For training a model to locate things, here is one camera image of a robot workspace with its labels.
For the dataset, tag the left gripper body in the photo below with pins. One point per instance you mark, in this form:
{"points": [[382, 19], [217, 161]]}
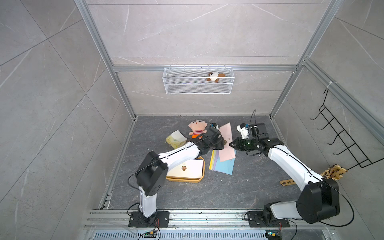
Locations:
{"points": [[217, 143]]}

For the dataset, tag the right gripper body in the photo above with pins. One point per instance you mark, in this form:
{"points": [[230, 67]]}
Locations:
{"points": [[246, 144]]}

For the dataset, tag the lilac envelope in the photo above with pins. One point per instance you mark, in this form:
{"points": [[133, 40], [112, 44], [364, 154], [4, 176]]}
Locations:
{"points": [[216, 159]]}

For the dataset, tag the pink envelope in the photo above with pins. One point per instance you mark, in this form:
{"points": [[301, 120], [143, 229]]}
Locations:
{"points": [[228, 153]]}

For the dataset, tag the yellow plastic storage tray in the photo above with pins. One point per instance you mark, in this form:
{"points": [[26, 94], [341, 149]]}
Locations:
{"points": [[188, 180]]}

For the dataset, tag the cream white envelope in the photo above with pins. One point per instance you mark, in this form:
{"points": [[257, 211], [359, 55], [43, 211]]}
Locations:
{"points": [[191, 169]]}

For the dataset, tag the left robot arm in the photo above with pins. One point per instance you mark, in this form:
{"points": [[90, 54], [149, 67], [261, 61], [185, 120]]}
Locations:
{"points": [[152, 172]]}

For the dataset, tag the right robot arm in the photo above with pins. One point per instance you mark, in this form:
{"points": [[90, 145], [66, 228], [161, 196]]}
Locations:
{"points": [[319, 199]]}

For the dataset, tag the pink plush doll orange pants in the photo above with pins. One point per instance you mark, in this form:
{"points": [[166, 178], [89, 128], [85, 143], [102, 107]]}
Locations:
{"points": [[198, 127]]}

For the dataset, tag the yellow envelope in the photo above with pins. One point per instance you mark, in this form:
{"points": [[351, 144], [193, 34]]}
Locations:
{"points": [[212, 161]]}

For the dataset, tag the small brown white plush dog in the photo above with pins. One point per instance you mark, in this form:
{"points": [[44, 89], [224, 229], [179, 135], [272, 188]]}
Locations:
{"points": [[215, 77]]}

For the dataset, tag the yellow patterned cloth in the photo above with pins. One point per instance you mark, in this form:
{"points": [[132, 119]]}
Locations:
{"points": [[335, 172]]}

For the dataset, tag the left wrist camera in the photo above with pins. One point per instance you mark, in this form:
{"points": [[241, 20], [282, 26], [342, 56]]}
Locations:
{"points": [[214, 125]]}

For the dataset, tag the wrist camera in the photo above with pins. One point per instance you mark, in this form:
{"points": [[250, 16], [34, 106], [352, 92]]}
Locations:
{"points": [[214, 125], [258, 131]]}

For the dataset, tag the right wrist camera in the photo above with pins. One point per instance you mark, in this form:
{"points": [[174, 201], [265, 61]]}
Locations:
{"points": [[258, 131]]}

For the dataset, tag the white wire mesh basket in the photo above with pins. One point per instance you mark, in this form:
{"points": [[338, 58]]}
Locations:
{"points": [[192, 81]]}

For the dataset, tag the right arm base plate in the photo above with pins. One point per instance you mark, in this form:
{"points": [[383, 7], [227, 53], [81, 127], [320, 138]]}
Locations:
{"points": [[264, 219]]}

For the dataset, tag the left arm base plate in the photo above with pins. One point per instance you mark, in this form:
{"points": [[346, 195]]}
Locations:
{"points": [[150, 219]]}

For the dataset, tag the black wall hook rack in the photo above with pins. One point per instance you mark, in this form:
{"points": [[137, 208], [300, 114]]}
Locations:
{"points": [[350, 145]]}

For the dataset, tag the aluminium mounting rail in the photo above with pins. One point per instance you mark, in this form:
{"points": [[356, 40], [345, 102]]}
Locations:
{"points": [[198, 225]]}

